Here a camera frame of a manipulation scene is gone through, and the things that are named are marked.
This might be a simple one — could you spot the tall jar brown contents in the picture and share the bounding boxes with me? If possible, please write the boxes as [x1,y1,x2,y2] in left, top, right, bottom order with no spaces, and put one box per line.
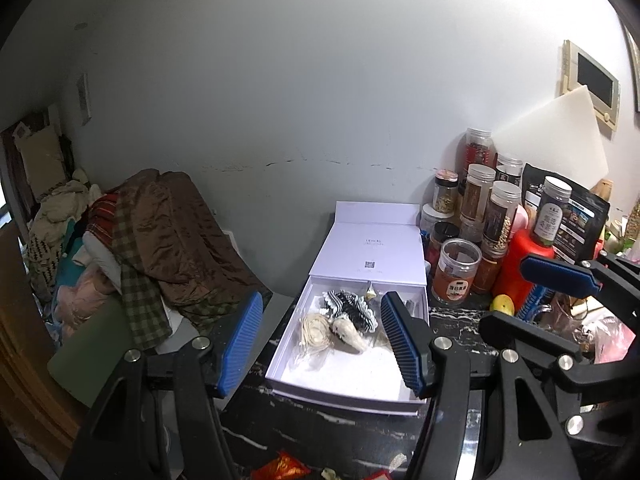
[460,164,496,224]

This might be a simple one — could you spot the clear jar orange label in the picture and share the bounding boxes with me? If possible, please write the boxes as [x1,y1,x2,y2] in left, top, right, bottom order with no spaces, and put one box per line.
[432,238,482,306]

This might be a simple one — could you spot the blue effervescent tablet tube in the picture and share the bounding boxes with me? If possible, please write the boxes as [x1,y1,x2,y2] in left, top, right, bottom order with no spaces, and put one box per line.
[515,284,548,322]

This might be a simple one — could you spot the small framed chalkboard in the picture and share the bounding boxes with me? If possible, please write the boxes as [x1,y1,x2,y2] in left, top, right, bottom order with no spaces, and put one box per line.
[558,40,620,134]

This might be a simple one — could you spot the wooden folding boards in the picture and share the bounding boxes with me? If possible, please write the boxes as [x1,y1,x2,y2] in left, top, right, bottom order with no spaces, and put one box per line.
[0,222,87,462]

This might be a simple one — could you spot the clear zip bag with snacks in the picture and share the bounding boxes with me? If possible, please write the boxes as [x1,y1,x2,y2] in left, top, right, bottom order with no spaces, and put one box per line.
[380,292,423,352]

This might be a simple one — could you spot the small jar pink lid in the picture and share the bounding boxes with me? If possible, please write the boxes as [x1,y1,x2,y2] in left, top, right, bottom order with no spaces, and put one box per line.
[432,169,459,214]

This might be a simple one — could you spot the red gold snack packet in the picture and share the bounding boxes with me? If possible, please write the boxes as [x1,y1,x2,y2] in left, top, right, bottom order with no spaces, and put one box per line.
[250,451,310,480]

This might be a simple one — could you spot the green plaid cloth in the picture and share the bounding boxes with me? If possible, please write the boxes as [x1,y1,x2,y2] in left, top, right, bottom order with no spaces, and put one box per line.
[112,197,171,350]

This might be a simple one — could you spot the black stand-up pouch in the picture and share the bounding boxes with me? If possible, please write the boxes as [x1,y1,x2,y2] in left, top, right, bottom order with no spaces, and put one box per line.
[521,164,610,263]

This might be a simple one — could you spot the white open gift box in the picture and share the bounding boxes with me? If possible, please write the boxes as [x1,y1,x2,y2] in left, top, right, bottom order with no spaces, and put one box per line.
[266,202,428,416]

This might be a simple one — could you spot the pile of clothes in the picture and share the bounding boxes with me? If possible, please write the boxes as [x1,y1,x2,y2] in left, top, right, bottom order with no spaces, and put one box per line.
[24,179,116,346]

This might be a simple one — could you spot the green sofa cushion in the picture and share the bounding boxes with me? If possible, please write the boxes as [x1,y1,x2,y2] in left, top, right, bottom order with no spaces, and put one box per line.
[47,297,134,408]

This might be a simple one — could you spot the yellow lemon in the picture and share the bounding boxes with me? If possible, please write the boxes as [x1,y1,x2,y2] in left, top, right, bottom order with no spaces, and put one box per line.
[489,294,515,316]

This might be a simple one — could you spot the dark jar white label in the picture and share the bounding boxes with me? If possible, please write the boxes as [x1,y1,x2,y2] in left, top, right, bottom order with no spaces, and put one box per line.
[532,176,572,247]

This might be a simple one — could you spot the pink plastic bag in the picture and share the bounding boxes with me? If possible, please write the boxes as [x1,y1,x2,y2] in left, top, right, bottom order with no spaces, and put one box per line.
[582,308,636,364]

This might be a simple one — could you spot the tall jar red contents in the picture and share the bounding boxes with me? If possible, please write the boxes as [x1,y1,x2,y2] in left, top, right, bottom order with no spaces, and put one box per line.
[463,128,495,171]

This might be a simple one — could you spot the red white sachet strip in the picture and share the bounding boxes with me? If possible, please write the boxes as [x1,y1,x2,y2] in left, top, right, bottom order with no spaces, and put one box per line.
[363,469,393,480]

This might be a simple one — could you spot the bag of cream rope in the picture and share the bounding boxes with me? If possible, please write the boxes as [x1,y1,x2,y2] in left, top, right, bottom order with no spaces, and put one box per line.
[298,313,332,358]

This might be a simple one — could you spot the gold framed picture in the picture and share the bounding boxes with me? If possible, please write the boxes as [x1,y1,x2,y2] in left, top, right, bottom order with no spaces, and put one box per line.
[623,26,640,114]

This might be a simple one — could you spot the black white checkered cloth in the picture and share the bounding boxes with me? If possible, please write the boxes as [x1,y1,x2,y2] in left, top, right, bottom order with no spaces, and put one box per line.
[322,289,378,353]

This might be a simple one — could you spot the red canister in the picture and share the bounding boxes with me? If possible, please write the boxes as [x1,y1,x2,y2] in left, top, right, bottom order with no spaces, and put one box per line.
[491,227,557,311]

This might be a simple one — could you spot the wall switch plate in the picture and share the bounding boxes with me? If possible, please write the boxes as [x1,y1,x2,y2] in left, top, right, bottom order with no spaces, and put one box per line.
[76,72,92,126]

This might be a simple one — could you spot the tall jar grain contents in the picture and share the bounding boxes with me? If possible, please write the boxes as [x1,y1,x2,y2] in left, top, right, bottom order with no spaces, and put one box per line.
[482,181,521,257]

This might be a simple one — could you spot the glass mug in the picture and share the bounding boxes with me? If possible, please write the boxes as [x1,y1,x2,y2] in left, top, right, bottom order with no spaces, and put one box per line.
[534,292,588,342]

